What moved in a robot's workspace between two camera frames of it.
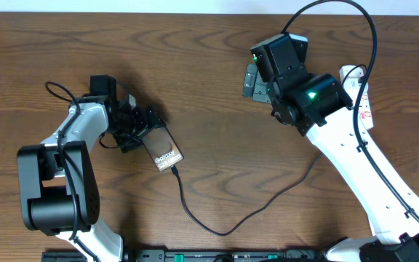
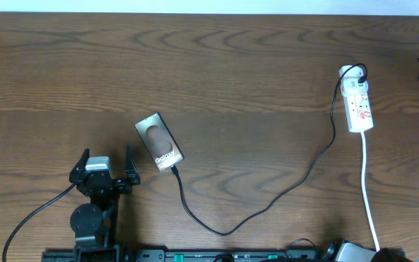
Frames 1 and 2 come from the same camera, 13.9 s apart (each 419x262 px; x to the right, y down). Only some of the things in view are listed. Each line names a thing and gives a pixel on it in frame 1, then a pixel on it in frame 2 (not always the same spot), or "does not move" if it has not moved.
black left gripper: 142,128 to 129,181
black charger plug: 361,79 does not move
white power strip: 352,77 does not move
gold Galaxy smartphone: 163,148 does not move
